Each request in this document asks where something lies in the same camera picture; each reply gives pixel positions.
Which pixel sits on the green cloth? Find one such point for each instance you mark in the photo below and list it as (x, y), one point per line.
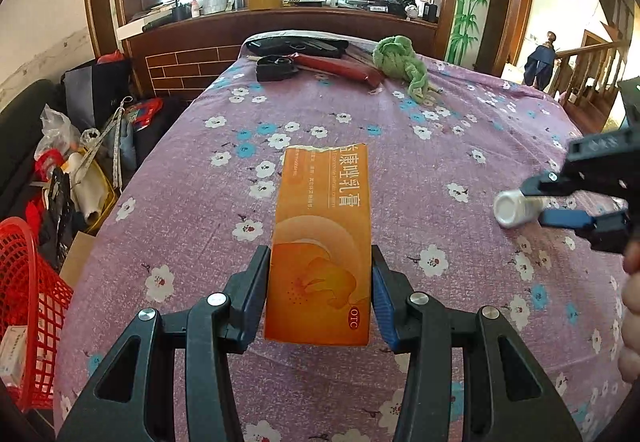
(395, 54)

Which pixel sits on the wooden stair railing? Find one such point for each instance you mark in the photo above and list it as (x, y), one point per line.
(590, 56)

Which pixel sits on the white medicine box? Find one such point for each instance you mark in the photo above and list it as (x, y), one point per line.
(12, 352)

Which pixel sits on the grey paper bag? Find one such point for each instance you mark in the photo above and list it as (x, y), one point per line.
(95, 86)

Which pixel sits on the white alarm clock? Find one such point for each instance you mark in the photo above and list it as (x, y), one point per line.
(412, 11)

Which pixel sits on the red printed bag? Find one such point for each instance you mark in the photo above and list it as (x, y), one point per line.
(145, 111)

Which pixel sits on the black plastic bag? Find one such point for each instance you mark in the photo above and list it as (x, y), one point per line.
(60, 217)

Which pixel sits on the yellow bag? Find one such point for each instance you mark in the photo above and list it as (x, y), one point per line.
(97, 197)

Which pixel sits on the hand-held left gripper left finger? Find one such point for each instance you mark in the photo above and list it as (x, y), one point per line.
(255, 292)

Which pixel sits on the cardboard box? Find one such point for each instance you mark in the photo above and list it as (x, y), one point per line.
(77, 252)

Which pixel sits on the black sofa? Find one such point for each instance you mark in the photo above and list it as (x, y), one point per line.
(20, 121)

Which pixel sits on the purple floral tablecloth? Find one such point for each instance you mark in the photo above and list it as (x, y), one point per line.
(450, 146)

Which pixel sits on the light blue cloth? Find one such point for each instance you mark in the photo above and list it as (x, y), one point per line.
(126, 146)

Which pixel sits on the wooden door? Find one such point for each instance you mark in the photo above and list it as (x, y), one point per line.
(522, 26)

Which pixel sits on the orange carton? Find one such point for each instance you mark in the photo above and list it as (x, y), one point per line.
(320, 247)

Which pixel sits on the red cloth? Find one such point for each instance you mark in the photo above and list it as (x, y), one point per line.
(36, 222)

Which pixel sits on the red flat box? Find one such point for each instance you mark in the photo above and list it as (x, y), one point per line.
(340, 66)

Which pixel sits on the white book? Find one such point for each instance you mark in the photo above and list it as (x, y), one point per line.
(132, 27)

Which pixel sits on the wooden brick-pattern counter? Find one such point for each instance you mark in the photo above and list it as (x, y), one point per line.
(200, 56)

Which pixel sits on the small black case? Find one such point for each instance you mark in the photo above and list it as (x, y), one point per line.
(275, 69)

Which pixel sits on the yellow wooden box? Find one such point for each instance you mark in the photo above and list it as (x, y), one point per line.
(262, 1)

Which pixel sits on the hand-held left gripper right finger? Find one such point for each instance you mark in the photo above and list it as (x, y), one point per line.
(382, 307)

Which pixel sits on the clear plastic bag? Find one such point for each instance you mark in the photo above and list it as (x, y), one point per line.
(55, 126)

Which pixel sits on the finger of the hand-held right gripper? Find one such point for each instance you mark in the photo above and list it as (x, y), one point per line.
(570, 220)
(550, 183)

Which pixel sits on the person's right hand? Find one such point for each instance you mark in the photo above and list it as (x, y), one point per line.
(631, 322)

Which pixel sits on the dark jacket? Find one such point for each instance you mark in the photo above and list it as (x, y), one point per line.
(540, 64)

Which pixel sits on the red plastic basket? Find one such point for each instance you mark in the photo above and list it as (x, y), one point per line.
(30, 282)

